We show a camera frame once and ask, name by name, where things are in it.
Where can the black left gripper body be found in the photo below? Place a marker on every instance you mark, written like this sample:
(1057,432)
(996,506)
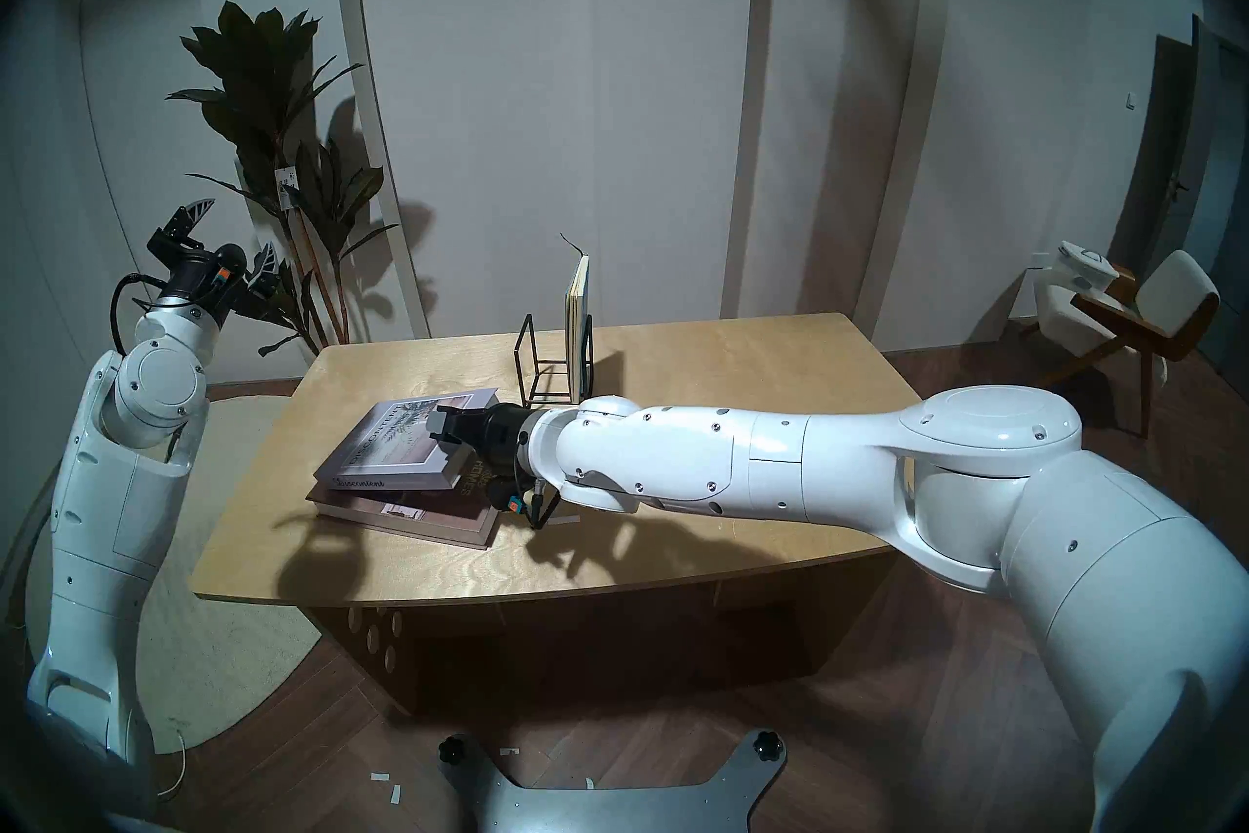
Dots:
(210,280)

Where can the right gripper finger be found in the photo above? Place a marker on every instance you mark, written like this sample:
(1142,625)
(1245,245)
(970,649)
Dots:
(449,423)

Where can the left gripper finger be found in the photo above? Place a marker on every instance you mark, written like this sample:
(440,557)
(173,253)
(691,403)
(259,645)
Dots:
(197,214)
(268,267)

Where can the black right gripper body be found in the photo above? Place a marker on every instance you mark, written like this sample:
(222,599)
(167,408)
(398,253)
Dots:
(493,446)

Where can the grey Discontent book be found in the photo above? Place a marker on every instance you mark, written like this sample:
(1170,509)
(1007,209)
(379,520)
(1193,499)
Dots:
(390,446)

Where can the large brown Homes book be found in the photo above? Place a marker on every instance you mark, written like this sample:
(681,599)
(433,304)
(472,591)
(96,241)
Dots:
(420,521)

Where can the thin yellow book with ribbon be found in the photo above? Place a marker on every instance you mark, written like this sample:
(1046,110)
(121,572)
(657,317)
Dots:
(579,294)

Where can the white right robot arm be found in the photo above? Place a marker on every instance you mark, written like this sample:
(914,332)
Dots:
(878,489)

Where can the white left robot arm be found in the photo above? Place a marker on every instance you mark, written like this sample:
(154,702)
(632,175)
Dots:
(117,528)

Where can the white plant tag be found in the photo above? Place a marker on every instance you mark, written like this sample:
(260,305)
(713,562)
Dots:
(287,189)

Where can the tall green potted plant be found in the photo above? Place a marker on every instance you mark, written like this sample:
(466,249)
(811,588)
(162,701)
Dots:
(263,89)

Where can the black base knob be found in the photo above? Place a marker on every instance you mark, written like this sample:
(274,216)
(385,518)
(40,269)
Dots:
(455,752)
(770,744)

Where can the round beige rug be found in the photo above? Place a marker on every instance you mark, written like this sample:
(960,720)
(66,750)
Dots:
(234,646)

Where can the white object on armchair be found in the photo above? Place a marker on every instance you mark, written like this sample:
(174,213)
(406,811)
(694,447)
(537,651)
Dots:
(1088,265)

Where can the white wooden armchair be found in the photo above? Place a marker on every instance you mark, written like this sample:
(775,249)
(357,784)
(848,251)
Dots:
(1176,294)

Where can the dark door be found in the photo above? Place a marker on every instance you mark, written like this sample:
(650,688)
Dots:
(1161,158)

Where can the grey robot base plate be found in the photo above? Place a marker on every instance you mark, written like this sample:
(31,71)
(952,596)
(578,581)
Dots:
(605,807)

